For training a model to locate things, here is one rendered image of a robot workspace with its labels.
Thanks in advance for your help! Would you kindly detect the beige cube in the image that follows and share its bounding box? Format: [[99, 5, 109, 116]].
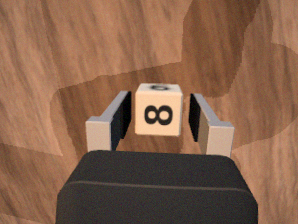
[[135, 83, 183, 136]]

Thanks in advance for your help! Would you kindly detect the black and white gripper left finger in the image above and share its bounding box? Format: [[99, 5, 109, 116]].
[[86, 91, 131, 152]]

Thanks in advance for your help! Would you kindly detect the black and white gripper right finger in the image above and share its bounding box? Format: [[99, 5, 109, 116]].
[[188, 93, 235, 158]]

